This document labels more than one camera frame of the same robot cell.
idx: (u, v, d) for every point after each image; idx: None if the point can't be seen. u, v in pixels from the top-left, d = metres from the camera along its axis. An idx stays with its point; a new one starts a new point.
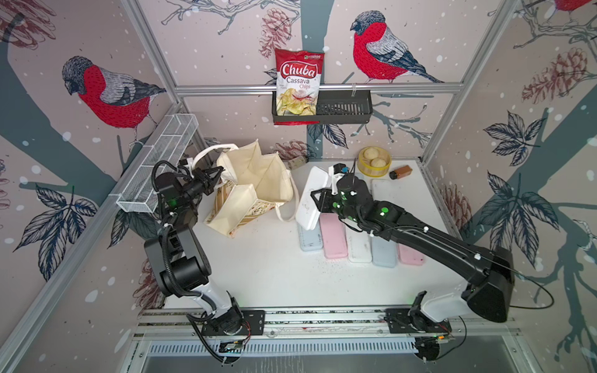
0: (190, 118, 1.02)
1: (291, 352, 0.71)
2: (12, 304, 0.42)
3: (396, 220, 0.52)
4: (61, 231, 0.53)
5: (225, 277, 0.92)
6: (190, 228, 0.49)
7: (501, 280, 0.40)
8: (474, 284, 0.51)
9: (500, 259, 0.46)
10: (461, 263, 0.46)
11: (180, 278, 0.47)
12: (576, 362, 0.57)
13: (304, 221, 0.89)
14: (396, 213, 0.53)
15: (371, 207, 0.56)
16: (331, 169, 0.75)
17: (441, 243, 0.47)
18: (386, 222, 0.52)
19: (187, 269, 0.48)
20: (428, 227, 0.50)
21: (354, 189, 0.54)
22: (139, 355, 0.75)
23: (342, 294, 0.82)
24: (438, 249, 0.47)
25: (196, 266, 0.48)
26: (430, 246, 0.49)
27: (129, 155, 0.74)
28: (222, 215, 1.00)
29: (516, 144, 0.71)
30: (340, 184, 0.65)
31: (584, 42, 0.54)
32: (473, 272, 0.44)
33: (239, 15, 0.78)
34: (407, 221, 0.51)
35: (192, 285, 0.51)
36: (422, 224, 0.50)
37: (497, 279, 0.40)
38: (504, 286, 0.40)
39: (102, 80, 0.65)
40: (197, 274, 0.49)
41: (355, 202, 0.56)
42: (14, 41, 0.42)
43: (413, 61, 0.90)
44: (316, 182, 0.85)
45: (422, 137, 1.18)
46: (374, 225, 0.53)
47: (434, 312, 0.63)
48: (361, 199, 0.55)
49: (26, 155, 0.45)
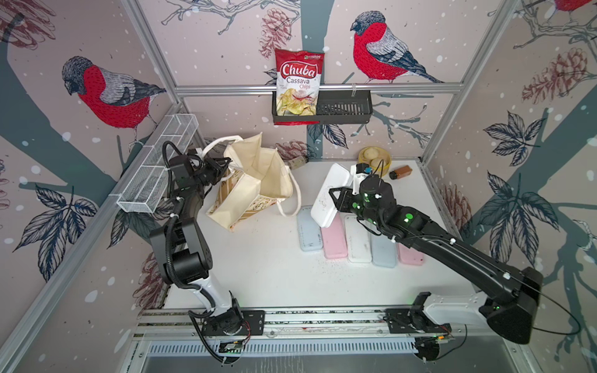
0: (190, 118, 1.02)
1: (291, 352, 0.71)
2: (12, 304, 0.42)
3: (420, 228, 0.50)
4: (61, 231, 0.53)
5: (225, 277, 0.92)
6: (195, 223, 0.49)
7: (532, 302, 0.39)
8: (498, 301, 0.46)
9: (531, 283, 0.44)
10: (488, 280, 0.44)
11: (182, 270, 0.49)
12: (576, 363, 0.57)
13: (319, 219, 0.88)
14: (420, 220, 0.51)
15: (394, 211, 0.56)
16: (354, 168, 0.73)
17: (467, 258, 0.45)
18: (410, 229, 0.50)
19: (190, 262, 0.49)
20: (455, 238, 0.48)
21: (378, 193, 0.52)
22: (139, 355, 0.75)
23: (342, 294, 0.82)
24: (463, 263, 0.46)
25: (198, 261, 0.49)
26: (455, 259, 0.47)
27: (129, 155, 0.74)
28: (225, 208, 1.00)
29: (516, 144, 0.71)
30: (364, 185, 0.53)
31: (584, 42, 0.54)
32: (499, 291, 0.42)
33: (239, 15, 0.78)
34: (433, 231, 0.49)
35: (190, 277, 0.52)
36: (448, 235, 0.48)
37: (526, 301, 0.39)
38: (534, 310, 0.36)
39: (102, 80, 0.65)
40: (197, 268, 0.50)
41: (378, 205, 0.55)
42: (14, 41, 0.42)
43: (413, 61, 0.90)
44: (335, 179, 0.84)
45: (422, 137, 1.18)
46: (396, 231, 0.51)
47: (436, 315, 0.63)
48: (385, 203, 0.53)
49: (26, 154, 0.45)
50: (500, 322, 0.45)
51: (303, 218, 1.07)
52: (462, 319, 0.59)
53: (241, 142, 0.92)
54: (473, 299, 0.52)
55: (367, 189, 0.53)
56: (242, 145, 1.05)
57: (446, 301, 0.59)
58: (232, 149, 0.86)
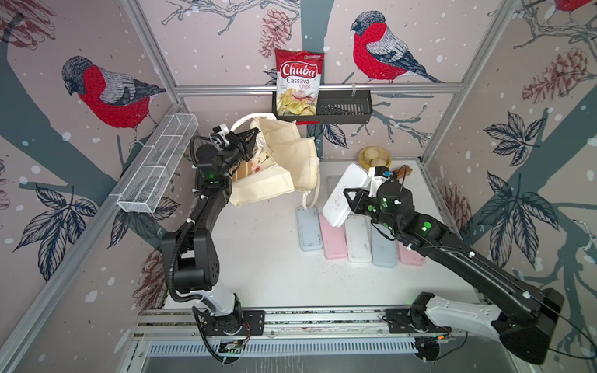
0: (190, 118, 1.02)
1: (290, 352, 0.71)
2: (12, 303, 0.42)
3: (438, 239, 0.49)
4: (61, 231, 0.53)
5: (225, 277, 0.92)
6: (207, 236, 0.46)
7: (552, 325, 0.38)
8: (518, 321, 0.42)
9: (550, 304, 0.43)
10: (506, 297, 0.43)
11: (185, 280, 0.47)
12: (577, 363, 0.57)
13: (331, 218, 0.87)
14: (439, 230, 0.50)
15: (412, 218, 0.56)
16: (373, 169, 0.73)
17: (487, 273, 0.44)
18: (427, 238, 0.49)
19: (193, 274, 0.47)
20: (473, 252, 0.46)
21: (399, 199, 0.51)
22: (139, 355, 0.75)
23: (342, 294, 0.82)
24: (483, 278, 0.45)
25: (202, 275, 0.47)
26: (473, 271, 0.46)
27: (129, 155, 0.74)
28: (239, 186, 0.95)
29: (516, 144, 0.71)
30: (382, 189, 0.52)
31: (584, 42, 0.54)
32: (517, 308, 0.41)
33: (239, 15, 0.78)
34: (451, 242, 0.48)
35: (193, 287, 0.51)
36: (468, 249, 0.47)
37: (546, 322, 0.38)
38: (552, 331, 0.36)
39: (102, 80, 0.65)
40: (200, 282, 0.48)
41: (396, 210, 0.54)
42: (14, 41, 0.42)
43: (413, 61, 0.90)
44: (351, 178, 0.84)
45: (422, 137, 1.18)
46: (412, 240, 0.51)
47: (438, 316, 0.62)
48: (404, 210, 0.52)
49: (26, 154, 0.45)
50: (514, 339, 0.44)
51: (303, 218, 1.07)
52: (465, 324, 0.56)
53: (271, 119, 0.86)
54: (483, 311, 0.51)
55: (383, 195, 0.53)
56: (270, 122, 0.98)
57: (453, 308, 0.58)
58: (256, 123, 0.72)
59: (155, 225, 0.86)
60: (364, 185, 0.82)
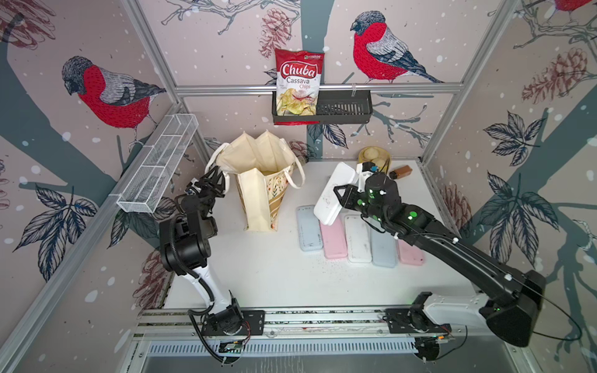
0: (190, 118, 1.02)
1: (291, 352, 0.71)
2: (12, 303, 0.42)
3: (424, 227, 0.50)
4: (61, 231, 0.53)
5: (225, 277, 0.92)
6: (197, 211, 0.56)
7: (532, 305, 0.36)
8: (499, 303, 0.42)
9: (533, 285, 0.44)
10: (488, 280, 0.44)
11: (183, 256, 0.51)
12: (577, 363, 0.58)
13: (323, 217, 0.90)
14: (424, 218, 0.52)
15: (399, 208, 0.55)
16: (361, 166, 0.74)
17: (470, 258, 0.45)
18: (413, 228, 0.50)
19: (189, 249, 0.51)
20: (457, 238, 0.48)
21: (384, 189, 0.53)
22: (139, 355, 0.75)
23: (343, 294, 0.82)
24: (469, 263, 0.45)
25: (196, 249, 0.51)
26: (459, 258, 0.47)
27: (129, 155, 0.74)
28: (255, 216, 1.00)
29: (516, 144, 0.71)
30: (368, 182, 0.54)
31: (584, 42, 0.54)
32: (500, 291, 0.42)
33: (239, 15, 0.78)
34: (436, 229, 0.49)
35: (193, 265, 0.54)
36: (452, 235, 0.48)
37: (526, 303, 0.39)
38: (533, 311, 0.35)
39: (102, 80, 0.65)
40: (196, 256, 0.52)
41: (382, 202, 0.56)
42: (14, 41, 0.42)
43: (413, 61, 0.90)
44: (341, 178, 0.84)
45: (422, 137, 1.18)
46: (398, 228, 0.52)
47: (436, 315, 0.63)
48: (389, 200, 0.54)
49: (26, 155, 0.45)
50: (499, 322, 0.45)
51: (303, 218, 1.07)
52: (463, 320, 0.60)
53: (227, 150, 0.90)
54: (473, 300, 0.51)
55: (368, 186, 0.55)
56: (235, 155, 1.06)
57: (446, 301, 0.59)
58: (221, 160, 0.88)
59: (155, 225, 0.85)
60: (354, 182, 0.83)
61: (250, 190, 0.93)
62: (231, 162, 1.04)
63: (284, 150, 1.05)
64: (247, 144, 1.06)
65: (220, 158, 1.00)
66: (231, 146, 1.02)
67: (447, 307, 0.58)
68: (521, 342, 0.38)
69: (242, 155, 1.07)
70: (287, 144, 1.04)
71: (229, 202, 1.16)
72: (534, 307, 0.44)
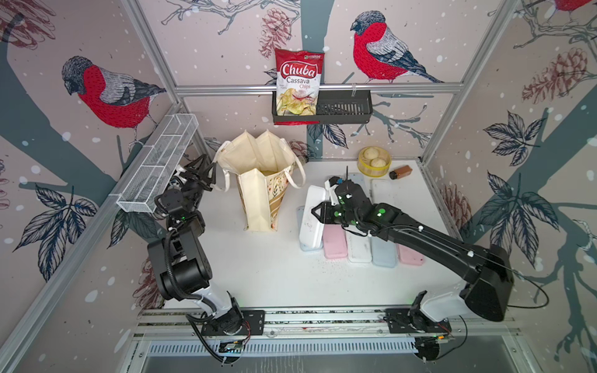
0: (190, 118, 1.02)
1: (291, 352, 0.71)
2: (12, 303, 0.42)
3: (392, 221, 0.54)
4: (61, 231, 0.53)
5: (225, 277, 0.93)
6: (192, 231, 0.49)
7: (494, 276, 0.42)
8: (469, 280, 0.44)
9: (494, 257, 0.47)
10: (454, 260, 0.46)
11: (184, 279, 0.46)
12: (577, 363, 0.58)
13: (309, 242, 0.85)
14: (392, 213, 0.56)
15: (368, 208, 0.62)
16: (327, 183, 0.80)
17: (437, 242, 0.48)
18: (383, 223, 0.54)
19: (189, 273, 0.46)
20: (422, 226, 0.51)
21: (350, 193, 0.57)
22: (139, 355, 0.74)
23: (342, 294, 0.82)
24: (434, 247, 0.48)
25: (197, 272, 0.47)
26: (426, 244, 0.49)
27: (129, 155, 0.74)
28: (256, 216, 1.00)
29: (516, 144, 0.71)
30: (335, 190, 0.60)
31: (584, 42, 0.54)
32: (466, 269, 0.45)
33: (239, 15, 0.78)
34: (403, 221, 0.53)
35: (191, 287, 0.47)
36: (417, 223, 0.53)
37: (488, 275, 0.41)
38: (497, 283, 0.43)
39: (102, 80, 0.64)
40: (197, 278, 0.47)
41: (353, 205, 0.60)
42: (14, 41, 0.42)
43: (413, 61, 0.90)
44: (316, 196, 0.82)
45: (422, 137, 1.18)
46: (369, 227, 0.56)
47: (433, 311, 0.63)
48: (358, 203, 0.59)
49: (26, 155, 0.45)
50: (476, 301, 0.46)
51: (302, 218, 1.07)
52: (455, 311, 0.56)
53: (228, 149, 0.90)
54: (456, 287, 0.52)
55: (338, 189, 0.60)
56: (235, 155, 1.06)
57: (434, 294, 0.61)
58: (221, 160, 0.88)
59: (155, 225, 0.86)
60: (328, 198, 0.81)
61: (250, 190, 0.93)
62: (231, 162, 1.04)
63: (284, 150, 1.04)
64: (248, 143, 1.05)
65: (221, 156, 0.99)
66: (232, 144, 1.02)
67: (437, 299, 0.59)
68: (497, 315, 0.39)
69: (242, 155, 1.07)
70: (288, 144, 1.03)
71: (229, 202, 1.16)
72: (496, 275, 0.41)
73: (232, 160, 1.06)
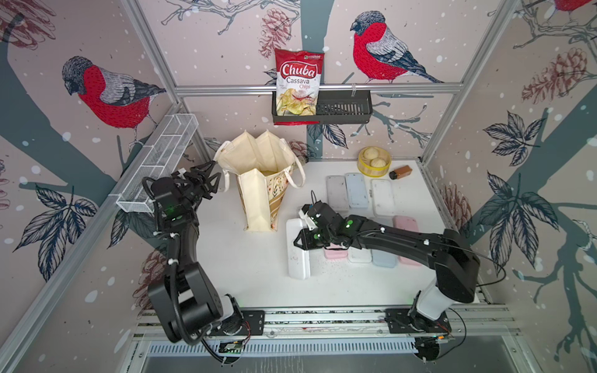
0: (190, 118, 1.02)
1: (291, 352, 0.71)
2: (12, 303, 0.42)
3: (359, 228, 0.59)
4: (61, 231, 0.53)
5: (225, 277, 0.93)
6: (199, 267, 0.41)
7: (448, 258, 0.45)
8: None
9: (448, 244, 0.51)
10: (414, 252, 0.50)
11: (192, 323, 0.42)
12: (577, 363, 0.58)
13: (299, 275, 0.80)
14: (359, 221, 0.61)
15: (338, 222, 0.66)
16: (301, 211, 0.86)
17: (398, 238, 0.52)
18: (350, 231, 0.60)
19: (197, 315, 0.42)
20: (383, 228, 0.56)
21: (319, 213, 0.64)
22: (139, 355, 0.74)
23: (342, 294, 0.82)
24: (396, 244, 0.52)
25: (206, 312, 0.42)
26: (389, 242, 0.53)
27: (129, 155, 0.74)
28: (256, 216, 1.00)
29: (516, 144, 0.71)
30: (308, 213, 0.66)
31: (584, 42, 0.54)
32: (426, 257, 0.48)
33: (239, 15, 0.78)
34: (368, 227, 0.58)
35: (203, 329, 0.42)
36: (378, 225, 0.58)
37: (443, 259, 0.44)
38: (452, 263, 0.45)
39: (102, 80, 0.65)
40: (207, 319, 0.42)
41: (325, 224, 0.66)
42: (14, 41, 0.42)
43: (413, 61, 0.90)
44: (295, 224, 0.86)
45: (422, 137, 1.18)
46: (343, 238, 0.60)
47: (427, 308, 0.63)
48: (329, 220, 0.64)
49: (26, 155, 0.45)
50: (446, 287, 0.49)
51: None
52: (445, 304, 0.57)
53: (228, 149, 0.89)
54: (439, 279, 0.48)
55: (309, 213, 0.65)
56: (235, 155, 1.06)
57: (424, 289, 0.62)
58: (221, 160, 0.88)
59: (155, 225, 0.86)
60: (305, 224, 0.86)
61: (250, 190, 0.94)
62: (231, 162, 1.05)
63: (284, 150, 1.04)
64: (248, 143, 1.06)
65: (221, 156, 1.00)
66: (232, 144, 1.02)
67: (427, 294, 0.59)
68: (465, 295, 0.47)
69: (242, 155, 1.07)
70: (288, 144, 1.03)
71: (230, 202, 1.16)
72: (452, 259, 0.45)
73: (232, 160, 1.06)
